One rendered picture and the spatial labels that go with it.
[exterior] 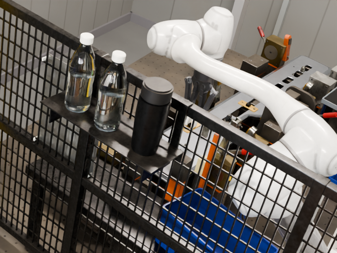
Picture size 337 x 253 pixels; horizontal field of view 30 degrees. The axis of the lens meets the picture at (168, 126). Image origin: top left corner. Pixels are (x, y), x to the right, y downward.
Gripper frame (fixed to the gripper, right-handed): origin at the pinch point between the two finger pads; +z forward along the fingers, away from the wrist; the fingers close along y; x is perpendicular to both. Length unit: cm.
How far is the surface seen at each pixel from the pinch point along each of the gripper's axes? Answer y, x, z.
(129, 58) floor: -163, 190, 113
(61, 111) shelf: 0, -69, -30
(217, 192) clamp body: 18.4, -2.3, 21.0
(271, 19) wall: -88, 259, 63
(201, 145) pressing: 3.3, 6.5, 13.3
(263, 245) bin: 50, -37, 0
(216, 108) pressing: -7.3, 33.3, 13.2
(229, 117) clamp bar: 13.6, -0.7, -8.0
